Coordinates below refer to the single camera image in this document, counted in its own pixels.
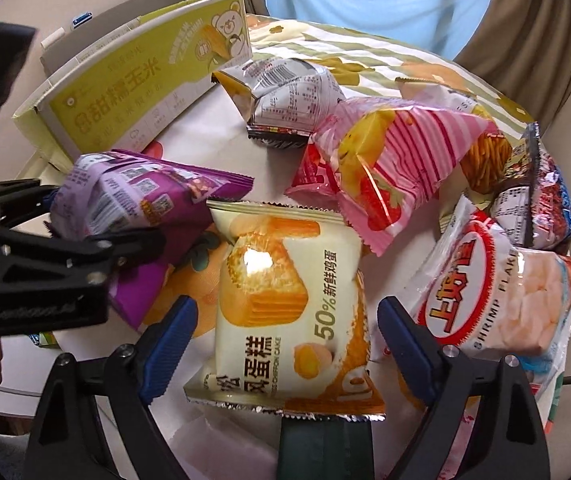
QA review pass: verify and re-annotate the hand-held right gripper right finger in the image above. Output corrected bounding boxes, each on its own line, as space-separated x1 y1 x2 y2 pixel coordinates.
376 296 551 480

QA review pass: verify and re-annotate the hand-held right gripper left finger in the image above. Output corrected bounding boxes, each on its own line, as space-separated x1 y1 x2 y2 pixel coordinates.
22 296 199 480

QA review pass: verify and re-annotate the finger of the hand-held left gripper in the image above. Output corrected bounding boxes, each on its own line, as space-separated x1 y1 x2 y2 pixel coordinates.
0 180 61 233
0 229 166 287

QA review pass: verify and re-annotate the purple snack packet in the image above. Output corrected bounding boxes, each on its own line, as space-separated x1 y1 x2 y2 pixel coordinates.
49 149 256 332

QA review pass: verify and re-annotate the white red shrimp chips packet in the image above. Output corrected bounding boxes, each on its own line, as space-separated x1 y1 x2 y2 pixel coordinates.
405 199 571 378

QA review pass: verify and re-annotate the yellow cake packet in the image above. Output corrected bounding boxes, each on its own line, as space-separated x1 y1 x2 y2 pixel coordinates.
184 199 387 420

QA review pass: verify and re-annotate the yellow-green cardboard box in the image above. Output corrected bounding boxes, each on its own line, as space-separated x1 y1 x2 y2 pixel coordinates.
12 0 252 172

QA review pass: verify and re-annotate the pink striped snack packet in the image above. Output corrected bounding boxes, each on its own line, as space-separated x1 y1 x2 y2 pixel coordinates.
310 97 497 259

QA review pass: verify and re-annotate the grey headboard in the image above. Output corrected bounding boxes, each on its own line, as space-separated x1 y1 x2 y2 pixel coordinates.
39 14 142 77

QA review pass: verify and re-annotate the white printed table cover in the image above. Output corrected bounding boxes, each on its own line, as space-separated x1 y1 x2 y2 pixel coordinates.
15 75 471 480

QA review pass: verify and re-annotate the dark blue red snack packet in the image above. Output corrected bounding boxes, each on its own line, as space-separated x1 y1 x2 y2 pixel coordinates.
489 121 571 252

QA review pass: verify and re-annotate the stick biscuit packet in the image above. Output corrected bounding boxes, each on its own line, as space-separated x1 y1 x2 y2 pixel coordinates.
396 76 515 196

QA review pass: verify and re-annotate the dark flat snack packet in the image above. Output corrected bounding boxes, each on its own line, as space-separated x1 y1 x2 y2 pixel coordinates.
246 124 316 152

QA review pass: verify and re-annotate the white label snack packet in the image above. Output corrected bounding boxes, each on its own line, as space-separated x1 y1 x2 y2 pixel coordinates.
212 57 350 137

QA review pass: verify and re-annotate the green striped floral blanket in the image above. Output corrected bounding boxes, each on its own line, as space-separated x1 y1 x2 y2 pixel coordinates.
242 12 549 133

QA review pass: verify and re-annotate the white wall switch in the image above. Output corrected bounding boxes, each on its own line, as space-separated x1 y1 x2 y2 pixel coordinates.
39 26 67 52

